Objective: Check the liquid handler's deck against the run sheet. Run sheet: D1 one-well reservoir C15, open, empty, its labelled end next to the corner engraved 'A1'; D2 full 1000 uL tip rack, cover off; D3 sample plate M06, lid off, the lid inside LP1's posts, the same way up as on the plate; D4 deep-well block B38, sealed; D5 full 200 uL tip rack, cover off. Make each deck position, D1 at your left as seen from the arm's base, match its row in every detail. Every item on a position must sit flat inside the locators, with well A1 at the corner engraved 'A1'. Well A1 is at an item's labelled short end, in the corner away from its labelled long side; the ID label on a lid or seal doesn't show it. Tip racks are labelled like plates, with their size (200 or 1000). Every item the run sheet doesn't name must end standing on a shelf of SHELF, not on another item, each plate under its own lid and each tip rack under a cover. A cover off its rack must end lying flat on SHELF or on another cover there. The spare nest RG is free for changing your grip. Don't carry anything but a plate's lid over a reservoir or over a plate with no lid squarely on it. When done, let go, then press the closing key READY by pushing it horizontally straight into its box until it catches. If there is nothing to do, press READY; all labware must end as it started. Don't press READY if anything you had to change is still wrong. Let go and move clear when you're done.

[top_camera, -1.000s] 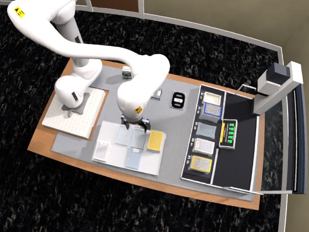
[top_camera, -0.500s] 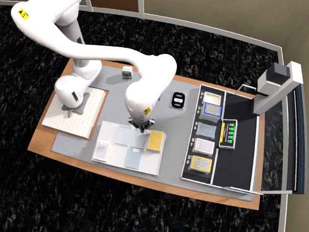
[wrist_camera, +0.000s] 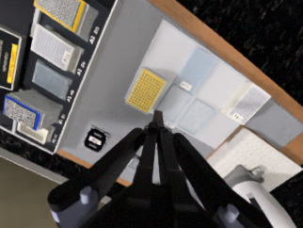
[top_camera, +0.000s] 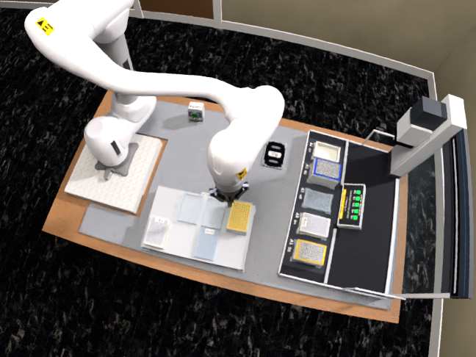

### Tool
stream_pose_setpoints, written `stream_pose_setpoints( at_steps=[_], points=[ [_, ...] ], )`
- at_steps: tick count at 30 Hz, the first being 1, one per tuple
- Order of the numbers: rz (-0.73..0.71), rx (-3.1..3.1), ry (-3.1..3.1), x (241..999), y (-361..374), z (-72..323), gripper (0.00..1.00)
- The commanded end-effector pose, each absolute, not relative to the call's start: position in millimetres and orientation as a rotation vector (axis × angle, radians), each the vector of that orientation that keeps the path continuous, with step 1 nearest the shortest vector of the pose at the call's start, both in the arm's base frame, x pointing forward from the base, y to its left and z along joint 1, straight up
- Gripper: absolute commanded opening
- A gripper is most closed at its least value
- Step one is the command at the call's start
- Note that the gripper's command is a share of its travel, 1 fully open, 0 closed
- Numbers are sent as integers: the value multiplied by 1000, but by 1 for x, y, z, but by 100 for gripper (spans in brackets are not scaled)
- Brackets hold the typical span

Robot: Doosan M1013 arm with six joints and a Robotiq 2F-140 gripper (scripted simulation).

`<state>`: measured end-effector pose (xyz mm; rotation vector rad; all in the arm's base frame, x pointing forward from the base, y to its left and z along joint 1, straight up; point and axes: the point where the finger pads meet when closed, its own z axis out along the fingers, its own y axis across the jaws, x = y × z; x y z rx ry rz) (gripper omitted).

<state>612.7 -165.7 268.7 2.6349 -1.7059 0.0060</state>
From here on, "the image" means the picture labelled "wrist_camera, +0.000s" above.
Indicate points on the black flat nest plate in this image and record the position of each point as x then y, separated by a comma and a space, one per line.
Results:
95, 139

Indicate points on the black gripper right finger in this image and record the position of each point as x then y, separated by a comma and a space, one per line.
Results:
228, 208

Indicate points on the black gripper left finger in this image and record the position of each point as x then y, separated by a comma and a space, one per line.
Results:
73, 202

